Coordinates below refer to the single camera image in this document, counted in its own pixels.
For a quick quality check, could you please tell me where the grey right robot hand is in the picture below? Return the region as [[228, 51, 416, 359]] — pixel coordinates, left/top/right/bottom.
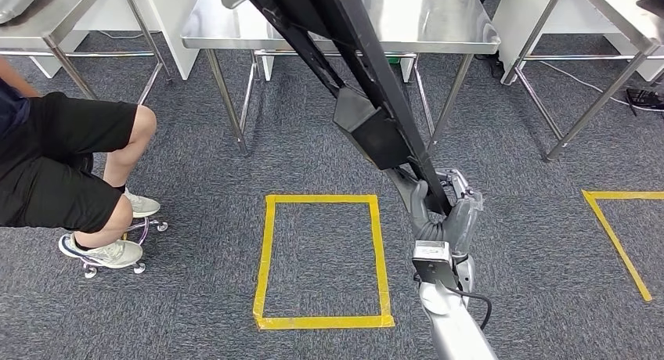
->
[[410, 168, 485, 257]]

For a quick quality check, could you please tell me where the long black plastic part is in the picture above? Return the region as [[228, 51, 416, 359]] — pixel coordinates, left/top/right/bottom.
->
[[218, 0, 453, 217]]

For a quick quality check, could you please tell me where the stainless steel workbench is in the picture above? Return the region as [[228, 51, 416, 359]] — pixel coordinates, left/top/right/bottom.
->
[[180, 0, 502, 157]]

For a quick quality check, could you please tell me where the grey metal part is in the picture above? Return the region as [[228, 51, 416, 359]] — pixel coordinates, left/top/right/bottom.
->
[[0, 0, 42, 25]]

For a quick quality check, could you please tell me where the yellow floor tape marking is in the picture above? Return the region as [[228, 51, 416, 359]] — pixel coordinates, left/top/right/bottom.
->
[[252, 193, 396, 331], [580, 189, 664, 304]]

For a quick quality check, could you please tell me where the black power strip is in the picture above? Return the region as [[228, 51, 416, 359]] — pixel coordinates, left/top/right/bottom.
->
[[625, 88, 664, 113]]

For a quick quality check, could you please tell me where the stainless steel table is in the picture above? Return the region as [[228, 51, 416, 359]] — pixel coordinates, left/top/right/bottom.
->
[[0, 0, 173, 106], [500, 0, 664, 164]]

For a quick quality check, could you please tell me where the black object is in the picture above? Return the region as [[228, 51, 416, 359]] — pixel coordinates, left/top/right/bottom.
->
[[637, 0, 664, 20]]

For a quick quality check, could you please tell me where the chrome wheeled stool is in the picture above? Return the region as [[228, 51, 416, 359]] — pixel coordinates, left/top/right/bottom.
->
[[80, 216, 170, 279]]

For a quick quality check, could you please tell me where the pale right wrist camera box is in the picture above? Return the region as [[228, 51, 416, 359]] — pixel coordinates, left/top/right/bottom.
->
[[412, 239, 454, 263]]

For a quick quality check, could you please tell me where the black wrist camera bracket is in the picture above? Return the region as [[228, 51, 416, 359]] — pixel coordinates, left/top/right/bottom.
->
[[414, 257, 462, 292]]

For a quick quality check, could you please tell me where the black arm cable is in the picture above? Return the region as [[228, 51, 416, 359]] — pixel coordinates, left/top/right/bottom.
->
[[446, 285, 493, 332]]

